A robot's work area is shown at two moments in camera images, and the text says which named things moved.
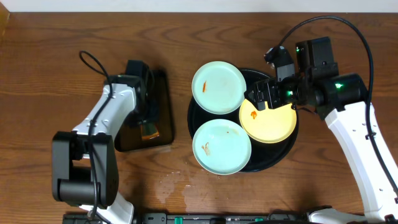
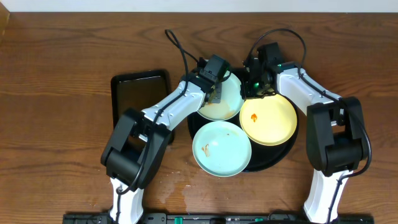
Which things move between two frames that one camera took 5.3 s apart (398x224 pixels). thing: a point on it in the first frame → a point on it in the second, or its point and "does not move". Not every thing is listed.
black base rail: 191,218 does not move
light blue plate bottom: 221,147 does not move
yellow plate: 267,126 does not move
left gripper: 147,119 → 214,94
